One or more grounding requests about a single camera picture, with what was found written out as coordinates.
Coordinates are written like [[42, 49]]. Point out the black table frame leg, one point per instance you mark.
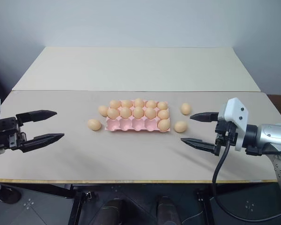
[[78, 206], [202, 206]]

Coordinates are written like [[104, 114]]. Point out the dark rounded shape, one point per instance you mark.
[[112, 212], [9, 194], [166, 211]]

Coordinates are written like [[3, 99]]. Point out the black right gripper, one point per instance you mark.
[[224, 134]]

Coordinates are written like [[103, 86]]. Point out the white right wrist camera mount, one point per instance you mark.
[[236, 114]]

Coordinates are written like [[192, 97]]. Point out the pink egg tray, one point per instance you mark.
[[133, 124]]

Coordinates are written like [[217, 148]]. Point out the brown egg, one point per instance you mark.
[[164, 124], [138, 102], [94, 124], [180, 126], [125, 112], [150, 113], [127, 103], [103, 110], [138, 112], [113, 113], [163, 114], [115, 103], [151, 103], [162, 105], [185, 108]]

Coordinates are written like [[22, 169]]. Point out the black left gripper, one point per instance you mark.
[[7, 132]]

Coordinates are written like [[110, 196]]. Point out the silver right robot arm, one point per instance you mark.
[[269, 137]]

